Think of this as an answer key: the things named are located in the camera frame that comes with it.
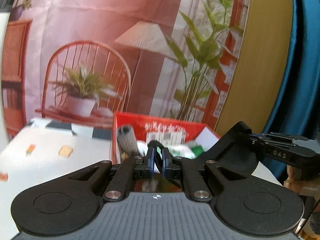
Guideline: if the white cotton cloth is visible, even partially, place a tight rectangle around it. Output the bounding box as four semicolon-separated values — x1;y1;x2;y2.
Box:
137;140;204;159

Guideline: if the black eye mask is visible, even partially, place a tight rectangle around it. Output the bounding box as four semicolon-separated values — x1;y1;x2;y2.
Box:
148;121;258;178

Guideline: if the printed living room backdrop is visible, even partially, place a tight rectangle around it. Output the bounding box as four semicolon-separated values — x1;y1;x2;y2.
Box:
1;0;249;138

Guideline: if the person's right hand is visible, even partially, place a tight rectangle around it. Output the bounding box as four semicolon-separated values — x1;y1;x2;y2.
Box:
284;165;319;239

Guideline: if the grey rolled cloth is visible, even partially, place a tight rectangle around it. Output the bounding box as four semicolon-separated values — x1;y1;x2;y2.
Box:
116;124;139;157

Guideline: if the teal blue curtain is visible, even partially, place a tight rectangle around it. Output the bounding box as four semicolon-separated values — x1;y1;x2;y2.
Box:
260;0;320;178

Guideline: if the red strawberry cardboard box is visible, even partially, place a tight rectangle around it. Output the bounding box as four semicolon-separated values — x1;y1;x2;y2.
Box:
110;112;220;164

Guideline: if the wooden panel board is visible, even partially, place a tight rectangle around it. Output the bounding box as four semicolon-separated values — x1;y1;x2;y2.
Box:
215;0;293;135

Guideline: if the cartoon patterned white tablecloth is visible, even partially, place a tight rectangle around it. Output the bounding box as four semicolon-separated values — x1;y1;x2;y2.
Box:
1;119;111;239

